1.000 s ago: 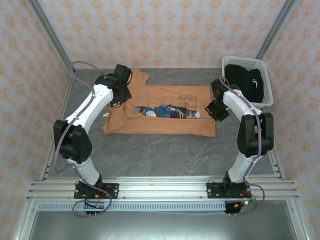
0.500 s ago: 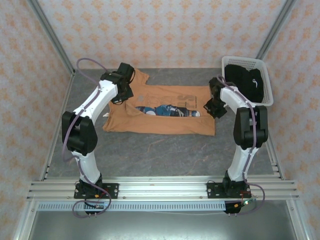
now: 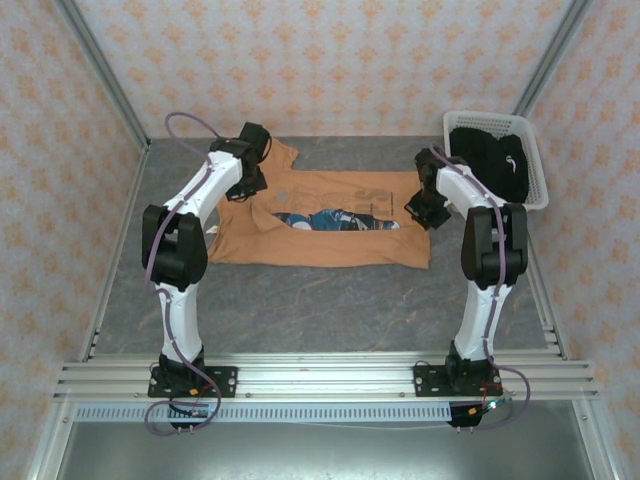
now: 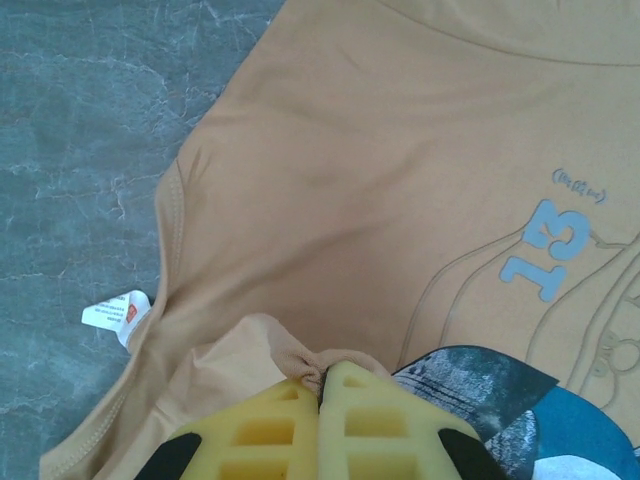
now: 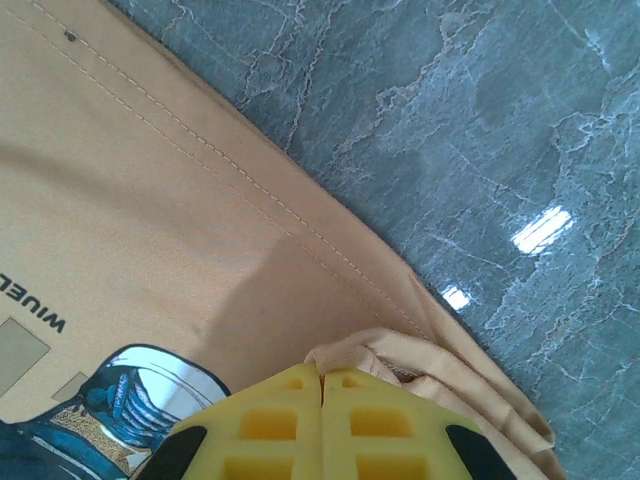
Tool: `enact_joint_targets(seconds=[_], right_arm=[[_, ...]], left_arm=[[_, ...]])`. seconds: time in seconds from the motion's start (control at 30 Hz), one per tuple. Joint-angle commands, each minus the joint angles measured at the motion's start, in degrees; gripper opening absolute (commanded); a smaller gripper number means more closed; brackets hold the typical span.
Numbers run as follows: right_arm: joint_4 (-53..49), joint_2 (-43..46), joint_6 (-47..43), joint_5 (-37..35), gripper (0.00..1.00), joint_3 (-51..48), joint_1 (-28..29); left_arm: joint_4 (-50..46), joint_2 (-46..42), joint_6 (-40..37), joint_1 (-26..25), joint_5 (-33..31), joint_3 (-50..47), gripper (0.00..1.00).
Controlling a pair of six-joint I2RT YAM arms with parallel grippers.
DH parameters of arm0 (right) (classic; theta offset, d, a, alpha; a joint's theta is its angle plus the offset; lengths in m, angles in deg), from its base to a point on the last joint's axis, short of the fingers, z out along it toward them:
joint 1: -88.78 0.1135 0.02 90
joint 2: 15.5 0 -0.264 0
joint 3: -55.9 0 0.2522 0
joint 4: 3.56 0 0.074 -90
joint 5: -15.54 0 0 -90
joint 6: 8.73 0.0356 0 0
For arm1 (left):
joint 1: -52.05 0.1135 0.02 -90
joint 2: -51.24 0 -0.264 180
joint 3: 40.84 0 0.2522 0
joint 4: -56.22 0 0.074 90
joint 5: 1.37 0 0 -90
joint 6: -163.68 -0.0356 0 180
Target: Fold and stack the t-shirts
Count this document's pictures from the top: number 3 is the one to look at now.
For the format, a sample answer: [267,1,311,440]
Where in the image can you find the orange printed t-shirt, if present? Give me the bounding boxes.
[205,135,432,271]

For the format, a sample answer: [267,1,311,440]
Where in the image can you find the black garment with white logo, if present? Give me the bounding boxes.
[448,127,531,205]

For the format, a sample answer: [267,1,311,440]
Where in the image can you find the white plastic laundry basket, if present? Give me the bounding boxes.
[443,110,550,214]

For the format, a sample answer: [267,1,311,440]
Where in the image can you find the grey metal shelf panel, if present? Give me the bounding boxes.
[52,422,591,480]

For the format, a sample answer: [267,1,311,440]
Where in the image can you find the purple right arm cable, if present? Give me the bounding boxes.
[428,143,532,432]

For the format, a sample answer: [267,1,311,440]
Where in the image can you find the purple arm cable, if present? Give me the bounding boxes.
[428,143,532,432]
[142,112,237,437]

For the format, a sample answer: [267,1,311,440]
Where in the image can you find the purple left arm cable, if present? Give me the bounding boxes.
[142,112,237,437]

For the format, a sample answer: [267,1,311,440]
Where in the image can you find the aluminium frame post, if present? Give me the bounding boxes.
[513,0,597,117]
[53,0,152,151]

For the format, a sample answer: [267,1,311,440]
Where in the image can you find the aluminium side rail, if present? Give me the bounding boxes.
[523,239,572,362]
[78,143,152,362]

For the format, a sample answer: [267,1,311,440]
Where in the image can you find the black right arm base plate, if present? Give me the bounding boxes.
[413,362,504,400]

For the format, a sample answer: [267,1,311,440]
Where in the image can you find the aluminium mounting rail beam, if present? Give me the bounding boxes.
[52,351,599,402]

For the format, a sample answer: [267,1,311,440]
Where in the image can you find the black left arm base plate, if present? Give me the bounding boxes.
[147,366,239,400]

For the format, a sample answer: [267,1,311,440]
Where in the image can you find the white slotted cable duct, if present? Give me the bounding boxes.
[73,402,454,424]

